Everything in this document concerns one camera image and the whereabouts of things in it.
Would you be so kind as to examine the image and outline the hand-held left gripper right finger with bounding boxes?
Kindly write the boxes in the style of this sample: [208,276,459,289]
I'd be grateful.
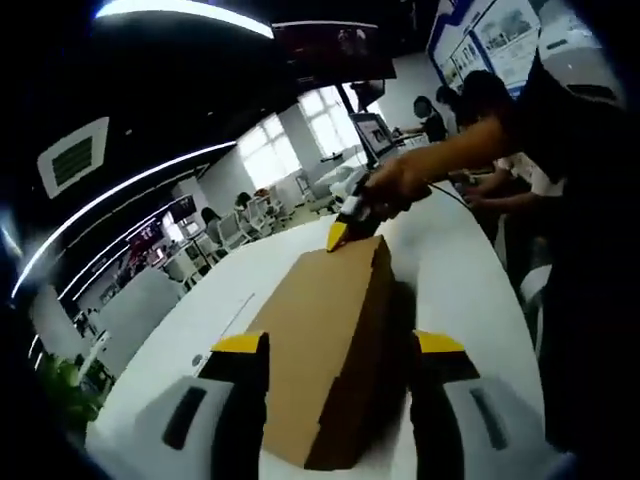
[409,329,574,480]

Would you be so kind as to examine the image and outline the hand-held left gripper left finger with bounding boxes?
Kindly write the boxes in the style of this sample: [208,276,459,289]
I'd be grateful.
[84,329,271,480]

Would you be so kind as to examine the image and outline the brown cardboard shoe box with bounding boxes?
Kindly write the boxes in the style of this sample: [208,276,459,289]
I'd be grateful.
[247,233,400,472]

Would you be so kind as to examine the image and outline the person's right hand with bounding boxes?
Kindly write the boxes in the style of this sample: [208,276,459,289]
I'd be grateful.
[372,148,437,220]

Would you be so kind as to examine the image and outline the desk computer monitor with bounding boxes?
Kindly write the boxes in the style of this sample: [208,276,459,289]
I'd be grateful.
[349,112,395,162]

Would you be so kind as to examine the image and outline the row of white office chairs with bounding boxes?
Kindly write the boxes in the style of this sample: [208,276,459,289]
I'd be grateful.
[214,187,301,251]

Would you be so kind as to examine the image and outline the white partition cabinet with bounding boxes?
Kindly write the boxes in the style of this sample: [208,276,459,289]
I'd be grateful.
[96,269,185,372]

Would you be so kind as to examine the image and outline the white chair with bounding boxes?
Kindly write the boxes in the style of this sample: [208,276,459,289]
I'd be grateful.
[519,263,552,346]

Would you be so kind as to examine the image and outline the hanging dark screen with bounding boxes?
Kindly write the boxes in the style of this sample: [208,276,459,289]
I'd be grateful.
[272,19,397,92]

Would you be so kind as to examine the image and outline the ceiling light strip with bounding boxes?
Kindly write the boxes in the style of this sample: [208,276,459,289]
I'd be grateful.
[94,0,275,39]
[12,140,237,296]

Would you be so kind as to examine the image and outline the green plant in white pot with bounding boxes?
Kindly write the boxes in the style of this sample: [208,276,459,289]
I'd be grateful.
[38,349,110,434]

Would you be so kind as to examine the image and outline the white ceiling air vent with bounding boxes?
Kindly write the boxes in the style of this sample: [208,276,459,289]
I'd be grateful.
[36,116,110,199]

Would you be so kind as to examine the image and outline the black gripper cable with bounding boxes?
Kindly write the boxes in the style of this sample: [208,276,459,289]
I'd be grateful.
[427,182,484,214]

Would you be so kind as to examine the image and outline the red wall screens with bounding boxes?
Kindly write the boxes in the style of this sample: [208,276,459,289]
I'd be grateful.
[127,196,197,262]

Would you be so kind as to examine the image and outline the blue wall display board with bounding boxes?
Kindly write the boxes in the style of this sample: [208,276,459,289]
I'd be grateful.
[427,0,542,100]

